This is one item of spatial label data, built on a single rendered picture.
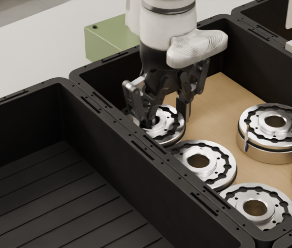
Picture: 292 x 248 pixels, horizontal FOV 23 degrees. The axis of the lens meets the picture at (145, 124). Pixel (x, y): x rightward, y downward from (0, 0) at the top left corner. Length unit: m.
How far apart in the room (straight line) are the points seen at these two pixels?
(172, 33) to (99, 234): 0.27
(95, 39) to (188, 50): 0.54
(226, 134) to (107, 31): 0.44
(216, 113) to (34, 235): 0.35
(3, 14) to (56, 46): 1.61
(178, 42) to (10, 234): 0.32
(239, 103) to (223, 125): 0.06
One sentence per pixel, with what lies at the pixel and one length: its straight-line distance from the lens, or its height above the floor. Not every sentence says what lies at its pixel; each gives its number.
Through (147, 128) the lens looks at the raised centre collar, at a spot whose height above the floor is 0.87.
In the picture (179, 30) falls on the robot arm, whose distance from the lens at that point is 0.92.
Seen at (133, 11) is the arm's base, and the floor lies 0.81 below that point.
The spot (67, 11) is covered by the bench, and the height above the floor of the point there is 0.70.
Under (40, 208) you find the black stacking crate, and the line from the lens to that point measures 0.95.
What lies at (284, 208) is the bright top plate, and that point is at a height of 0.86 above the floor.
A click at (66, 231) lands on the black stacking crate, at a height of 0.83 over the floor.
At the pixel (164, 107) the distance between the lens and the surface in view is 1.05.
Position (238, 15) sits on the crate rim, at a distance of 1.15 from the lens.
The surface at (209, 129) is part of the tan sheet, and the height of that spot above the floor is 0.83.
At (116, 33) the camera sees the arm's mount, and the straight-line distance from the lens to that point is 1.40.
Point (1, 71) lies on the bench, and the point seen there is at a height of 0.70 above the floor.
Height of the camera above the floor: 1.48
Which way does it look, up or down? 38 degrees down
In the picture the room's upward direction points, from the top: straight up
